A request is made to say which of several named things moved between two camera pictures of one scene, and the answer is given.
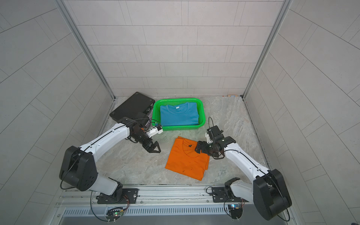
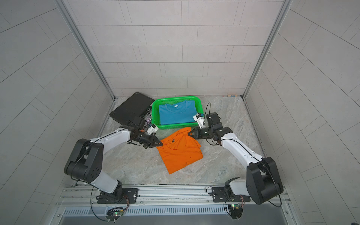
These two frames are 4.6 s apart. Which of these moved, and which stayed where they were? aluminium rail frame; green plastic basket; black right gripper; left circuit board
Moved: black right gripper
Stayed: aluminium rail frame; green plastic basket; left circuit board
